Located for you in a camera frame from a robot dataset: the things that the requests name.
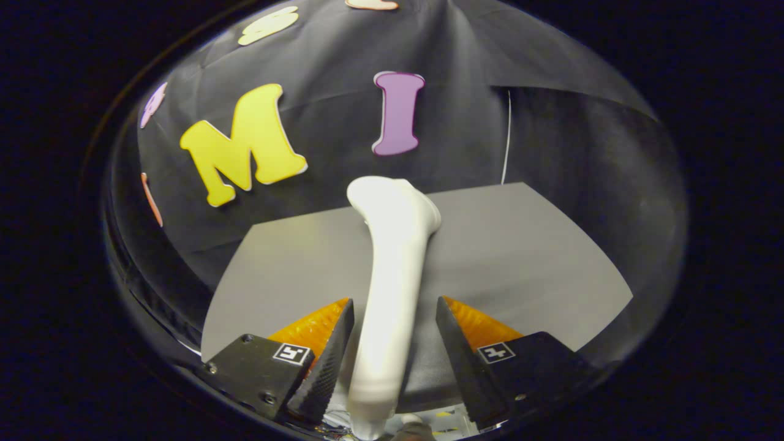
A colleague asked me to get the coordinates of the grey cabinet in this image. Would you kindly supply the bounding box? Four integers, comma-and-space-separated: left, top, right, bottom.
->
201, 182, 633, 414

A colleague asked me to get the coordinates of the black backdrop cloth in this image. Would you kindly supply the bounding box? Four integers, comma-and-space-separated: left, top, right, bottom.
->
104, 0, 687, 368

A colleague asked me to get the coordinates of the white garment steamer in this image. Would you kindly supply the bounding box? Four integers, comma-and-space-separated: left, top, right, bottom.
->
346, 176, 442, 440

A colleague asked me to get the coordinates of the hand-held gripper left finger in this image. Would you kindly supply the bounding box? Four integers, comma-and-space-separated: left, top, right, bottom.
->
197, 298, 356, 424

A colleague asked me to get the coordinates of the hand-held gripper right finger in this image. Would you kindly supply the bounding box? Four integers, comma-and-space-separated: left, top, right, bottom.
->
435, 296, 598, 431

